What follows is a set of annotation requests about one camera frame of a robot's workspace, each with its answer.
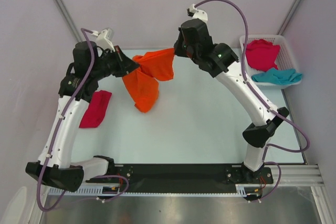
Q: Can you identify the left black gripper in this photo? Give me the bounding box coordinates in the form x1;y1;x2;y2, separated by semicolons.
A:
90;45;139;81

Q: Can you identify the orange t shirt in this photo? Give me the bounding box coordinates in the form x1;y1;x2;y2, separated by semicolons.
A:
122;48;174;113

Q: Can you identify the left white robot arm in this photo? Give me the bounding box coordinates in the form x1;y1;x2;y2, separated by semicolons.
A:
25;41;139;192

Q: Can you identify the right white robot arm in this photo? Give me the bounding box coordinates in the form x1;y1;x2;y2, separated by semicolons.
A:
174;19;289;183

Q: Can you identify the folded crimson t shirt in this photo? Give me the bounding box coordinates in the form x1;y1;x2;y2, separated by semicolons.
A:
79;90;112;129

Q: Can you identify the crimson t shirt in basket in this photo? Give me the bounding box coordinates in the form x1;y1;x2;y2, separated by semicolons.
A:
246;39;280;72

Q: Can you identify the teal t shirt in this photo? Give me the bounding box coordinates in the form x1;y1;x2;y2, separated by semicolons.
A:
251;68;303;86

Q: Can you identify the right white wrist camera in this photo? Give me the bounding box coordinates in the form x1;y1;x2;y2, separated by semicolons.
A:
187;4;208;23

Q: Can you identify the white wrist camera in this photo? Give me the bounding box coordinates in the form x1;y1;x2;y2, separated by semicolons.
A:
187;4;208;23
92;28;114;51

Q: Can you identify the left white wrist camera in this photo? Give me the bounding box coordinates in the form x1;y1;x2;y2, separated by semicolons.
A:
92;28;114;51

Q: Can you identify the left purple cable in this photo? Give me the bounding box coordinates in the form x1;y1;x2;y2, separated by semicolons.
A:
36;27;129;212

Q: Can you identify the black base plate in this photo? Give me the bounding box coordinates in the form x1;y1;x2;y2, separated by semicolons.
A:
111;164;274;194

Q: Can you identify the aluminium frame rail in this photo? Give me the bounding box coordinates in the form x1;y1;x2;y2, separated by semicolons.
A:
36;163;324;198

